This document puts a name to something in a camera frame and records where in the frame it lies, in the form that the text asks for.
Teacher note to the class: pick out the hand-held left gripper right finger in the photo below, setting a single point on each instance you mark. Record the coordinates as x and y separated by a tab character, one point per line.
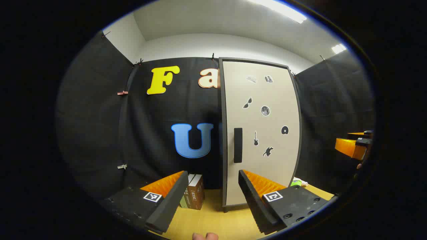
253	203

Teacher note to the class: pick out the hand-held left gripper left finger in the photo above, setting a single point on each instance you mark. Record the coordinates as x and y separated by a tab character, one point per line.
170	203

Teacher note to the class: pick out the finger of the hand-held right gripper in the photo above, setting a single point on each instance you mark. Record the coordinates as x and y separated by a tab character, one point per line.
363	141
355	135

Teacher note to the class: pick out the grey cabinet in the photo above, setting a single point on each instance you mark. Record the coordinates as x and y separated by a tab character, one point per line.
220	116

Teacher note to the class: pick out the green book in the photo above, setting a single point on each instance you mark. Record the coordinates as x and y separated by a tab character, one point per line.
183	202

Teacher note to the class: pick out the green plush toy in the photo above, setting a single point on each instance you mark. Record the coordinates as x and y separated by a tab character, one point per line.
295	183

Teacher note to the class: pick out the white clip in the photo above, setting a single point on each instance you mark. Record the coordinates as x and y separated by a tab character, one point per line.
122	166

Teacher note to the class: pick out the small ceiling light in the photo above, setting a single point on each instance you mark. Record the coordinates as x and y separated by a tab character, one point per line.
338	48

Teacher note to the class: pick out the black backdrop cloth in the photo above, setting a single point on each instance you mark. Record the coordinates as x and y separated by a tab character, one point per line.
100	133

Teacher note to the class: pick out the pink clip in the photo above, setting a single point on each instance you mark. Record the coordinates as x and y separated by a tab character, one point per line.
122	93

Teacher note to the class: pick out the black clip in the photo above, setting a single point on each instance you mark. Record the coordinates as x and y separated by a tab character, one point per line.
105	33
138	62

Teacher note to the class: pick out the long ceiling light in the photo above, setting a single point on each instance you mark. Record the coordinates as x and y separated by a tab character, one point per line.
280	9

